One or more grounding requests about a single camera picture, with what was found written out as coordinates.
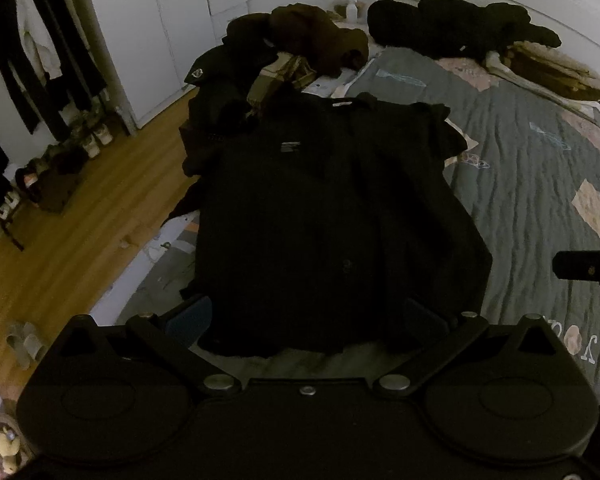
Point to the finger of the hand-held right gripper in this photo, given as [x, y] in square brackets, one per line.
[585, 267]

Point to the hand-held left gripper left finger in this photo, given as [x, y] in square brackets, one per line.
[195, 317]

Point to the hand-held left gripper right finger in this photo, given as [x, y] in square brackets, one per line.
[425, 325]

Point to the black button shirt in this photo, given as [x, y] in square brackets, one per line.
[330, 220]

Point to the stack of folded brown clothes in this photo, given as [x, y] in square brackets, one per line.
[555, 67]

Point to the dark clothes pile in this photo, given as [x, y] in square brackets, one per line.
[220, 80]

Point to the row of hanging clothes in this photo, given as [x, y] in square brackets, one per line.
[10, 60]

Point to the grey patterned bedspread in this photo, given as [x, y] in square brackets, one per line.
[520, 200]

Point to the pile of shoes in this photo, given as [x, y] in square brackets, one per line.
[92, 142]

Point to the yellow plush toy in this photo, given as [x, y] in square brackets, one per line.
[5, 445]

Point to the plaid scarf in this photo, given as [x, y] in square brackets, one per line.
[275, 77]

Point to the white wardrobe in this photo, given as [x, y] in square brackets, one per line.
[145, 35]

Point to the white drawer cabinet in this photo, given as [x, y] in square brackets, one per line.
[225, 0]

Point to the white pump bottle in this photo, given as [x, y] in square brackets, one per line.
[353, 10]

